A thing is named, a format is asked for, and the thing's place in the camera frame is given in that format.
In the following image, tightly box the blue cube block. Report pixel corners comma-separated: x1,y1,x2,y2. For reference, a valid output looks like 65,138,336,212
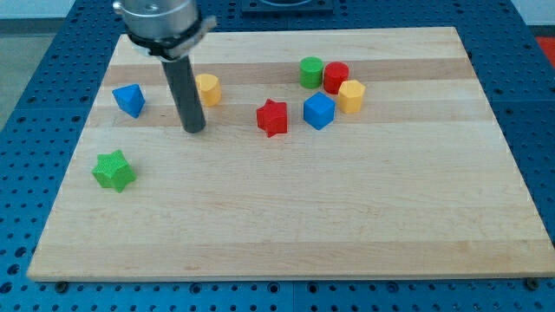
303,92,336,130

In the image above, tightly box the blue triangle block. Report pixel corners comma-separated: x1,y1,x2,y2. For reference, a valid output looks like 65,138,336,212
112,84,146,119

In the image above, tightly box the yellow hexagon block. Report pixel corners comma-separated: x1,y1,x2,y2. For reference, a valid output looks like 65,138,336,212
337,80,366,114

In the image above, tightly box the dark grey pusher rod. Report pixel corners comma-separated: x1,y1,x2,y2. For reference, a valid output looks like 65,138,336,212
162,56,206,133

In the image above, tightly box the red star block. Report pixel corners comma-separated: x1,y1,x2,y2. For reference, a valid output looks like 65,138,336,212
256,99,288,138

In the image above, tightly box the red cylinder block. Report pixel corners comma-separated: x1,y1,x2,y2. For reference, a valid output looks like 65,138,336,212
323,62,349,94

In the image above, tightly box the green cylinder block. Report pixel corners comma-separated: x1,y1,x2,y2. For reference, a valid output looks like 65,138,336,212
299,56,323,89

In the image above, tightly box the wooden board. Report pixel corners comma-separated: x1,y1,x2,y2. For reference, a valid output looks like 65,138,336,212
28,27,554,282

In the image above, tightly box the yellow heart block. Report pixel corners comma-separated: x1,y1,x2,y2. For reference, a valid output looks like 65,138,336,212
195,74,222,107

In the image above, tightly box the green star block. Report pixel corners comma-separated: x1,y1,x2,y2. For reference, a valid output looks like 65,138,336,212
91,150,136,192

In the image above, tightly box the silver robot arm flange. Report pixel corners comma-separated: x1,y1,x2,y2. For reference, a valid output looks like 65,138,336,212
112,0,217,62

